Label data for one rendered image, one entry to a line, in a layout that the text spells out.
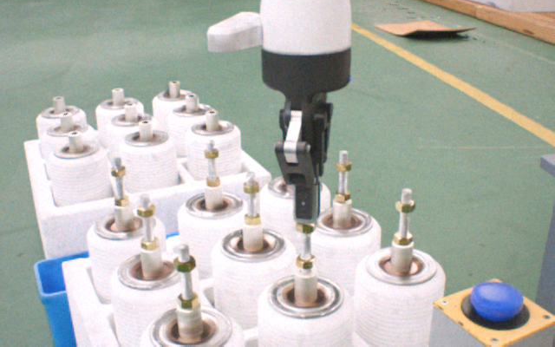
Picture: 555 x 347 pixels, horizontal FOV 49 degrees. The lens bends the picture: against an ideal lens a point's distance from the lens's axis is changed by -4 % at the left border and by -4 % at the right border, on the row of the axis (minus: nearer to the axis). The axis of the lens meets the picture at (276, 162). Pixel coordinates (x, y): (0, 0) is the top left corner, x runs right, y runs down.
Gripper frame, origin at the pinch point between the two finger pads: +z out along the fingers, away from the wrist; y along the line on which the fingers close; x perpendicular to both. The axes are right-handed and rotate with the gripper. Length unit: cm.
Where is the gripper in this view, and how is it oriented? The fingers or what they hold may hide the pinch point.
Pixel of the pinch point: (307, 199)
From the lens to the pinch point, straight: 57.5
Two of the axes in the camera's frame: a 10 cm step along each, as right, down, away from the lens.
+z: 0.2, 9.3, 3.7
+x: -9.7, -0.7, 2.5
